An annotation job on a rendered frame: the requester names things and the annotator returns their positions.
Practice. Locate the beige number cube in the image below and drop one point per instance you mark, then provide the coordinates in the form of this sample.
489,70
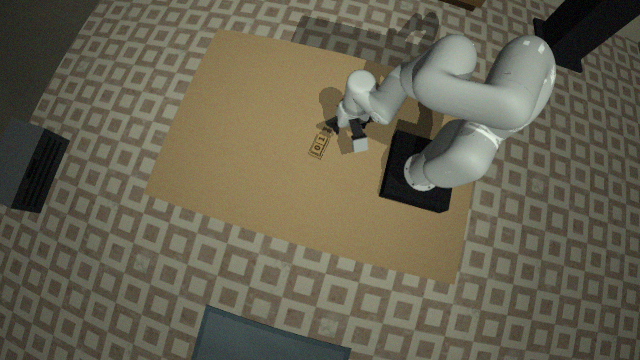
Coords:
316,149
321,139

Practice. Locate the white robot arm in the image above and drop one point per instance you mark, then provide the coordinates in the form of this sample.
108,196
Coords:
505,101

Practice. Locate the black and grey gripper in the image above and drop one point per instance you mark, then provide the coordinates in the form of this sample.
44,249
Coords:
342,118

